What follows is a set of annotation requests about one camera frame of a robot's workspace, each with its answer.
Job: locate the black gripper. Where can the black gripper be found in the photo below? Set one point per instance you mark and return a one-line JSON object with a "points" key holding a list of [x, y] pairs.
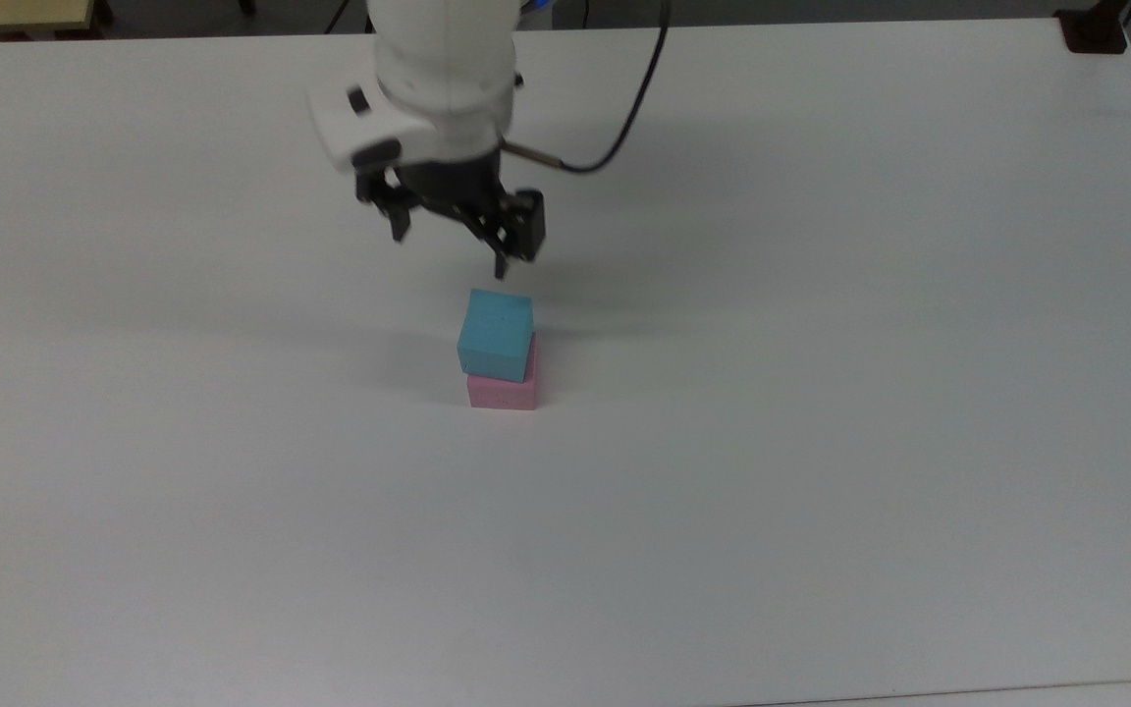
{"points": [[453, 187]]}

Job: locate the light wooden desk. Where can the light wooden desk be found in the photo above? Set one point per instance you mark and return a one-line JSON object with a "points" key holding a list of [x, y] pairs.
{"points": [[6, 12]]}

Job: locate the pink foam cube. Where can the pink foam cube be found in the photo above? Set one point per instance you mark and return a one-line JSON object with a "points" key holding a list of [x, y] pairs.
{"points": [[502, 396]]}

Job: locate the blue foam cube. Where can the blue foam cube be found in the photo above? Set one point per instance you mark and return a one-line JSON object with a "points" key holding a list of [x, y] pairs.
{"points": [[495, 329]]}

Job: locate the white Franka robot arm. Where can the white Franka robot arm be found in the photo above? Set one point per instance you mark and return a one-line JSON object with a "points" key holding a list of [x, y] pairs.
{"points": [[438, 59]]}

